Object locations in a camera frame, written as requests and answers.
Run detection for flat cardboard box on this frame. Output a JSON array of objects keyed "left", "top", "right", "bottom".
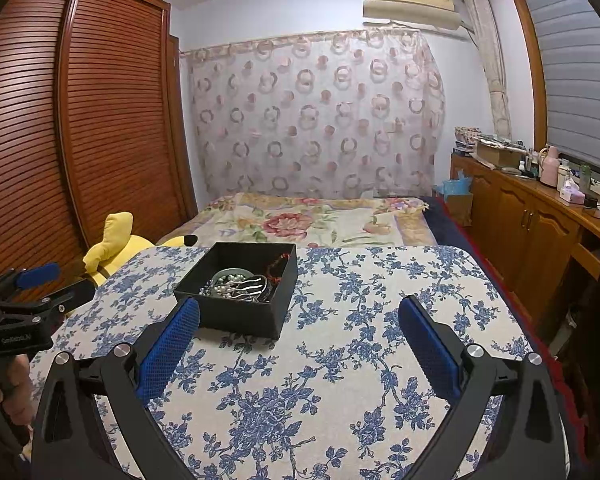
[{"left": 472, "top": 137, "right": 523, "bottom": 168}]

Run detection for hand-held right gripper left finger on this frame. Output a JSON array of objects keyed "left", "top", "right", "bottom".
[{"left": 30, "top": 296, "right": 201, "bottom": 480}]

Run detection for red bracelet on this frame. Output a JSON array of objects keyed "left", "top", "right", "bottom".
[{"left": 265, "top": 254, "right": 292, "bottom": 287}]

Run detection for large pearl necklace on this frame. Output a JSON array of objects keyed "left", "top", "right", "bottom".
[{"left": 200, "top": 272, "right": 261, "bottom": 302}]

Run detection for blue floral tablecloth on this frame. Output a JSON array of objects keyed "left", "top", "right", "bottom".
[{"left": 27, "top": 245, "right": 536, "bottom": 480}]

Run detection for pink thermos jug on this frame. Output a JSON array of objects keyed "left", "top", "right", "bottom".
[{"left": 539, "top": 146, "right": 561, "bottom": 188}]

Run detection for wooden slatted wardrobe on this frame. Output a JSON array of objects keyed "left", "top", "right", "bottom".
[{"left": 0, "top": 0, "right": 198, "bottom": 306}]

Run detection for long wooden cabinet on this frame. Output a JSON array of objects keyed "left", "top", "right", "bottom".
[{"left": 450, "top": 152, "right": 600, "bottom": 311}]

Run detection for beige air conditioner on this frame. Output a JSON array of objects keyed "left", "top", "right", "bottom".
[{"left": 362, "top": 0, "right": 473, "bottom": 36}]

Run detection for silver hair clip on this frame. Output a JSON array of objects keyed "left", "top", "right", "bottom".
[{"left": 230, "top": 275, "right": 277, "bottom": 304}]

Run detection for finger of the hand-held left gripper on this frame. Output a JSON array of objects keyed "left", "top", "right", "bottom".
[
  {"left": 10, "top": 279, "right": 97, "bottom": 318},
  {"left": 0, "top": 262, "right": 61, "bottom": 292}
]

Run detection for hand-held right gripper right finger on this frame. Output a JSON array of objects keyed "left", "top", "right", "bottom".
[{"left": 397, "top": 295, "right": 568, "bottom": 480}]

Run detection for black jewelry box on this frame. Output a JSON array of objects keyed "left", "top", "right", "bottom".
[{"left": 174, "top": 241, "right": 298, "bottom": 340}]

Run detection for person's left hand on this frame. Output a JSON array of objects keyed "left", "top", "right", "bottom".
[{"left": 0, "top": 352, "right": 35, "bottom": 427}]

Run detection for ring patterned wall curtain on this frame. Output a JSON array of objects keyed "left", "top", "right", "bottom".
[{"left": 182, "top": 30, "right": 446, "bottom": 201}]

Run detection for yellow plush toy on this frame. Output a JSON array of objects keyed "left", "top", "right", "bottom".
[{"left": 82, "top": 211, "right": 198, "bottom": 286}]

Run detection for beige window curtain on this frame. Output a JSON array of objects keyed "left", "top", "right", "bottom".
[{"left": 462, "top": 0, "right": 511, "bottom": 138}]

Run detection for floral bed blanket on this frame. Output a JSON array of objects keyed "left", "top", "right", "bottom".
[{"left": 155, "top": 191, "right": 438, "bottom": 251}]

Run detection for wooden window frame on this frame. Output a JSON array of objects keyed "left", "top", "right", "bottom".
[{"left": 505, "top": 0, "right": 600, "bottom": 196}]

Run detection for stack of folded cloths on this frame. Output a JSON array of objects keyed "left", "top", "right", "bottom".
[{"left": 454, "top": 126, "right": 482, "bottom": 156}]

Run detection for grey window blind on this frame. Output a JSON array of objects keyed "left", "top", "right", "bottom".
[{"left": 520, "top": 0, "right": 600, "bottom": 176}]

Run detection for pink tissue box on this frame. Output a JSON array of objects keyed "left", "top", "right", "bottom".
[{"left": 559, "top": 180, "right": 586, "bottom": 205}]

